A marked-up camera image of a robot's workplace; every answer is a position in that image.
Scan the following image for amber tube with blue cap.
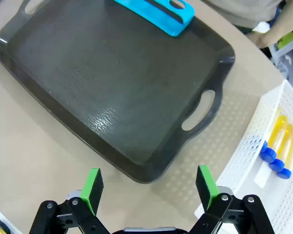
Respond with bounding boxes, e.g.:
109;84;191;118
276;156;293;180
260;121;293;163
260;108;288;154
269;130;293;173

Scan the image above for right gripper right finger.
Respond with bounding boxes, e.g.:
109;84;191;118
189;165;275;234

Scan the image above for white label sticker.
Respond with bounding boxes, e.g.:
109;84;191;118
253;162;274;189

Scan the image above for white perforated plastic basket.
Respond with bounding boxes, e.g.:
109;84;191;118
194;79;293;234

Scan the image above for white rail with yellow part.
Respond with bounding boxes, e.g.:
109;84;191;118
0;201;22;234

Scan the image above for person in beige sweater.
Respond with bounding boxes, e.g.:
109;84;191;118
201;0;283;29

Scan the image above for black plastic serving tray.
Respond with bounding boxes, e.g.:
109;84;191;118
0;0;236;185

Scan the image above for grey metal table leg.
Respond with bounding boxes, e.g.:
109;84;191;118
268;36;293;77

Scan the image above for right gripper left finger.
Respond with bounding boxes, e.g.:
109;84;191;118
29;168;108;234

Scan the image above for green chair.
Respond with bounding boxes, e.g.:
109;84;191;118
277;31;293;50

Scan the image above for blue test tube rack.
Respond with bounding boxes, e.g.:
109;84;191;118
113;0;195;38

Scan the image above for person's left forearm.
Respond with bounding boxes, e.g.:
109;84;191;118
245;19;293;48

